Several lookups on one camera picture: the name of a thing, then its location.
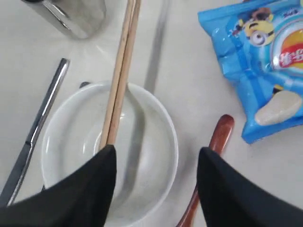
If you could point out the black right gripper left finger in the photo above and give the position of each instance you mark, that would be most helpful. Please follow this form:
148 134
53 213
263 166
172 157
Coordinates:
82 199

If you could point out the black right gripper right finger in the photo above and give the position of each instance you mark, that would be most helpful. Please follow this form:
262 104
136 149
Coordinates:
228 199

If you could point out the dark red wooden spoon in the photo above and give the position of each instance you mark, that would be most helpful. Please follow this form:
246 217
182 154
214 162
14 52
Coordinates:
217 143

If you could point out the grey ceramic bowl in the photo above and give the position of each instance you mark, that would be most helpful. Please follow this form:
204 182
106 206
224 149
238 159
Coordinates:
146 148

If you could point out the wooden chopstick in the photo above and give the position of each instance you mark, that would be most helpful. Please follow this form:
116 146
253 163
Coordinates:
116 75
124 74

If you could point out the blue snack packet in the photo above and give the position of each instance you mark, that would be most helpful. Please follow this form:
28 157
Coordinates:
259 47

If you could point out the stainless steel cup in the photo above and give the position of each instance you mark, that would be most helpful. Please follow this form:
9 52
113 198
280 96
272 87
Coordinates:
79 19

